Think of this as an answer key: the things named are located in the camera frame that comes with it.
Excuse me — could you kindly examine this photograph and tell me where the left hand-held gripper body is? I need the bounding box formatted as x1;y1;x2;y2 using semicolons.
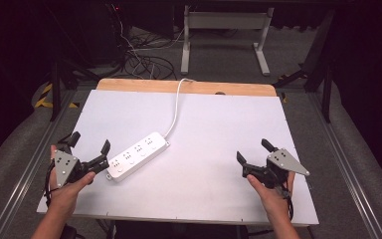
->
53;140;110;189

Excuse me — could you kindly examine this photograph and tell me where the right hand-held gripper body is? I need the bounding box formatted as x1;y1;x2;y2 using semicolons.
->
242;147;311;191

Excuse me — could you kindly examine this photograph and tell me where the person's left hand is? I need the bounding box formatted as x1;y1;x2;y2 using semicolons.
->
47;144;97;211

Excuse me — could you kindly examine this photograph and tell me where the person's right hand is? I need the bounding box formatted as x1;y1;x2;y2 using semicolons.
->
246;171;296;218

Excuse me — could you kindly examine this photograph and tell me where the white power strip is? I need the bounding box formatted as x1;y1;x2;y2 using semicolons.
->
105;130;171;183

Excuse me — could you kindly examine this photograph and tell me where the yellow black hazard tape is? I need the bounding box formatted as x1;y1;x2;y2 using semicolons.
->
34;82;81;110

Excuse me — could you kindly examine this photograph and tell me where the black metal stand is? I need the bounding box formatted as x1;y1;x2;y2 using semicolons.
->
272;9;335;124
48;58;93;122

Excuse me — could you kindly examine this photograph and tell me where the dark equipment cabinet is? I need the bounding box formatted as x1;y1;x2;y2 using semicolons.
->
79;2;131;66

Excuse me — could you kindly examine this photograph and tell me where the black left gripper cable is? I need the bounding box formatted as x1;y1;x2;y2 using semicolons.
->
43;158;56;209

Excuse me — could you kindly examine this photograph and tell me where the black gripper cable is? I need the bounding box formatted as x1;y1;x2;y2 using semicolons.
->
43;158;56;209
278;184;295;222

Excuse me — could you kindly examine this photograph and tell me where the aluminium floor rail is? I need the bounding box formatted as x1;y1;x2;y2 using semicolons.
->
0;89;81;239
306;90;382;239

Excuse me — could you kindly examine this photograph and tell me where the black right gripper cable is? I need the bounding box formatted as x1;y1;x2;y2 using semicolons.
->
278;184;295;222

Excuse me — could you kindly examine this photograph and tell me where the white power strip cable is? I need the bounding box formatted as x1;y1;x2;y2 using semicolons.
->
163;78;197;139

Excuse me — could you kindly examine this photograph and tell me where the tangle of floor cables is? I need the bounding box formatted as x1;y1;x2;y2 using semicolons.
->
110;3;184;82

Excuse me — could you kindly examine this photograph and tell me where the white metal table frame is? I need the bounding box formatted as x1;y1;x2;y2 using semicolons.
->
180;4;276;77

